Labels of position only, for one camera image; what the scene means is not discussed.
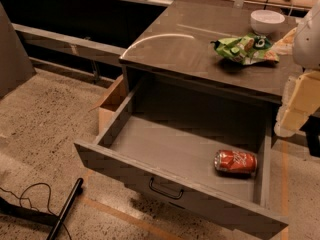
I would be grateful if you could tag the red coke can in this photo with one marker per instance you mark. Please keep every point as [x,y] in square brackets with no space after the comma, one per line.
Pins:
[239,162]

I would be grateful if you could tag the grey cabinet counter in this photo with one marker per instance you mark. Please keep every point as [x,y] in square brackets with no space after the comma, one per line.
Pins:
[178,44]

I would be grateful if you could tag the grey open drawer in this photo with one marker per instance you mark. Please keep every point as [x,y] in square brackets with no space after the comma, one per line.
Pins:
[162,139]

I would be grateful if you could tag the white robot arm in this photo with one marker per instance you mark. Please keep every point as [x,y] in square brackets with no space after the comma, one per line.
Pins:
[306,45]

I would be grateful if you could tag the grey shelf rail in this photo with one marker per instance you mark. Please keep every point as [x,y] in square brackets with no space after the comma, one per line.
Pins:
[83,48]

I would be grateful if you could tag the black floor stand leg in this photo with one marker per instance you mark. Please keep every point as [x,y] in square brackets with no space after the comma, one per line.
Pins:
[56,222]

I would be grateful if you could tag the green chip bag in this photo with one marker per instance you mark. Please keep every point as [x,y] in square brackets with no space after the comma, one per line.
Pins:
[247,50]

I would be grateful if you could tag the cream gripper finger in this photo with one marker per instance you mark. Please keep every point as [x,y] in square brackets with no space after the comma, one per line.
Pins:
[300,100]
[285,44]

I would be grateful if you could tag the white bowl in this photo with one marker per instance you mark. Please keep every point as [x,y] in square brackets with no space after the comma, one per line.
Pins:
[266,21]

